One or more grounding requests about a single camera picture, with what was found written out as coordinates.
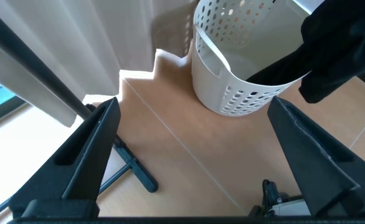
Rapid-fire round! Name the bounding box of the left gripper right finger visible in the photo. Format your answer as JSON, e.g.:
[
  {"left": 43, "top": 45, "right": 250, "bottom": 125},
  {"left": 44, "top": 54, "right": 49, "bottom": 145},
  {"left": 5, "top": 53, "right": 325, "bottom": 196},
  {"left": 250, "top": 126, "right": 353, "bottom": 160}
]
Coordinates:
[{"left": 267, "top": 95, "right": 365, "bottom": 218}]

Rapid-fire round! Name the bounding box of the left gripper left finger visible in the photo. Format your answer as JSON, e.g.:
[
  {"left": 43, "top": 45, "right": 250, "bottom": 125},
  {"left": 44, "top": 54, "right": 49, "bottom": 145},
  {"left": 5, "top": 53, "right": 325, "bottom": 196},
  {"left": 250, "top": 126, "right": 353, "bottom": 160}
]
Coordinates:
[{"left": 7, "top": 96, "right": 121, "bottom": 218}]

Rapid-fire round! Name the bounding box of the black garment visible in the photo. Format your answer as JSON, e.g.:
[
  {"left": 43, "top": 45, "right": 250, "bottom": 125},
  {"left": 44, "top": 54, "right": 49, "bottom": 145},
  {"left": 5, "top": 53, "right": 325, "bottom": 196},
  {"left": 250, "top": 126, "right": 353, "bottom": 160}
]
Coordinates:
[{"left": 246, "top": 0, "right": 365, "bottom": 104}]

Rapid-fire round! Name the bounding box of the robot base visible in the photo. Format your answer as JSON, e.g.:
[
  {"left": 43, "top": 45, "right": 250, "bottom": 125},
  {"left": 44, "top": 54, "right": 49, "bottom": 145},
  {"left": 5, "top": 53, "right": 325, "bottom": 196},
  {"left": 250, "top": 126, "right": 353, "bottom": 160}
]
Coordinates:
[{"left": 247, "top": 179, "right": 313, "bottom": 218}]

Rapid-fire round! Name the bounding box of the black clothes rack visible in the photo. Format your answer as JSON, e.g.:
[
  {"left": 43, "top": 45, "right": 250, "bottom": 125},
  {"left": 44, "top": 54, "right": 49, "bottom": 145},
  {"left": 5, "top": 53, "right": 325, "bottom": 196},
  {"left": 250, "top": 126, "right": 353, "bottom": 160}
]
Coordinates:
[{"left": 0, "top": 0, "right": 159, "bottom": 224}]

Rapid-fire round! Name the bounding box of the white laundry basket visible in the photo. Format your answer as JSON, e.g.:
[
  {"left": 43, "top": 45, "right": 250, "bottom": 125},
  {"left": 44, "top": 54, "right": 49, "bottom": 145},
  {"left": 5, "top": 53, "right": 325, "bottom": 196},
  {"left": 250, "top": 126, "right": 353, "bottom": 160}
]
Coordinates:
[{"left": 191, "top": 0, "right": 311, "bottom": 118}]

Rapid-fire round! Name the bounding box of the beige curtain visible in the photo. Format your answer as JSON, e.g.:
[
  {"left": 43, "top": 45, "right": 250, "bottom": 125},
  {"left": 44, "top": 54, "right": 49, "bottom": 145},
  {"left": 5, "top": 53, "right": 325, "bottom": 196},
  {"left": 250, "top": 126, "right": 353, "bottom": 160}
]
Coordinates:
[{"left": 0, "top": 0, "right": 201, "bottom": 128}]

